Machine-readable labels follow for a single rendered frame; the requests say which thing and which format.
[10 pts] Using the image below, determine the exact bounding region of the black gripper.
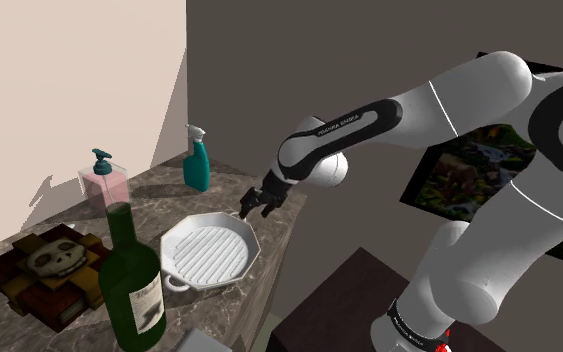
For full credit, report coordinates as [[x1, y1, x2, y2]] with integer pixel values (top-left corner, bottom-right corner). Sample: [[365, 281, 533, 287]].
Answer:
[[238, 170, 293, 220]]

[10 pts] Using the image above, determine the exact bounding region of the white octagonal grill pan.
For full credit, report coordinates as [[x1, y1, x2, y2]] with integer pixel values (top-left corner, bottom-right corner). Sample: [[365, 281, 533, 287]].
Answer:
[[159, 210, 262, 294]]

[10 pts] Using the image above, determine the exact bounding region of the teal spray bottle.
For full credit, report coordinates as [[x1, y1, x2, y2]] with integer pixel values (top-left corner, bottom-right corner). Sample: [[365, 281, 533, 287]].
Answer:
[[182, 123, 212, 193]]

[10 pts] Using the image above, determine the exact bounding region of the pale grey flat object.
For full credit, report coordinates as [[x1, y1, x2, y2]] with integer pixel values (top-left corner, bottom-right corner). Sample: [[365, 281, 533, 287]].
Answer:
[[172, 326, 234, 352]]

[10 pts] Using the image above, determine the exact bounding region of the dark green wine bottle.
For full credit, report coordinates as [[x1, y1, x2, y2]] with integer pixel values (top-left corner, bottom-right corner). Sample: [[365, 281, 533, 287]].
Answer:
[[97, 201, 168, 352]]

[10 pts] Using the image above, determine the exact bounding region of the pink soap dispenser teal pump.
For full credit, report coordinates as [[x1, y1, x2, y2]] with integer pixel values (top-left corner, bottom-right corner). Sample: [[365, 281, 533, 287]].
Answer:
[[77, 147, 132, 212]]

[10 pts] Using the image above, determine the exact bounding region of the brown book with skull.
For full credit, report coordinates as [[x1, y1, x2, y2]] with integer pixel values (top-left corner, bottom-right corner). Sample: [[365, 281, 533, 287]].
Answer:
[[0, 222, 115, 334]]

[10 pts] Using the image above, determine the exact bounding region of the black framed landscape wall picture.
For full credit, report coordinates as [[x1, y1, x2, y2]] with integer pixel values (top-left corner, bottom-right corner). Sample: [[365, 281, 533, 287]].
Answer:
[[399, 50, 563, 272]]

